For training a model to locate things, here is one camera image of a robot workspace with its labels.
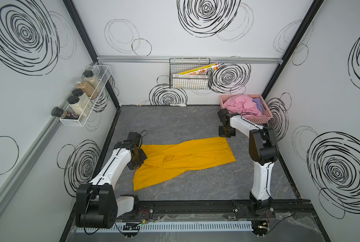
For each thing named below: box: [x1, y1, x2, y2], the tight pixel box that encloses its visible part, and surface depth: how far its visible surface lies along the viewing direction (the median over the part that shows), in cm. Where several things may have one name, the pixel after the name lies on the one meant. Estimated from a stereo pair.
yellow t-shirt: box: [132, 136, 236, 192], surface depth 93 cm
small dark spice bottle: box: [51, 106, 80, 120], surface depth 62 cm
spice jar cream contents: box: [69, 100, 90, 117], surface depth 67 cm
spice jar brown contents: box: [77, 80, 99, 100], surface depth 74 cm
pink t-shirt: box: [223, 93, 262, 116], surface depth 111 cm
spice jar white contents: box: [77, 92, 93, 108], surface depth 71 cm
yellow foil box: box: [177, 62, 219, 76], surface depth 91 cm
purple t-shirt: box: [252, 97, 263, 115], surface depth 117 cm
